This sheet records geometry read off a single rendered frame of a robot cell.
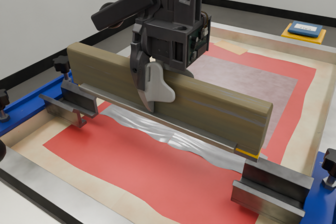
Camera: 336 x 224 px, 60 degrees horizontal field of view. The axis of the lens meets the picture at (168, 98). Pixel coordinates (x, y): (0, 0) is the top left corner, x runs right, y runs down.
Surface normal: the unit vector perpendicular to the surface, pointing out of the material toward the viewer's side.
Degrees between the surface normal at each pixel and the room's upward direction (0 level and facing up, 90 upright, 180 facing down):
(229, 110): 90
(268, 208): 90
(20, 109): 0
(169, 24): 0
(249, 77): 0
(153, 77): 84
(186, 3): 90
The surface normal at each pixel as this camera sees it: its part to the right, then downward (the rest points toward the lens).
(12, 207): 0.00, -0.82
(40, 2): 0.85, 0.30
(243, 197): -0.52, 0.49
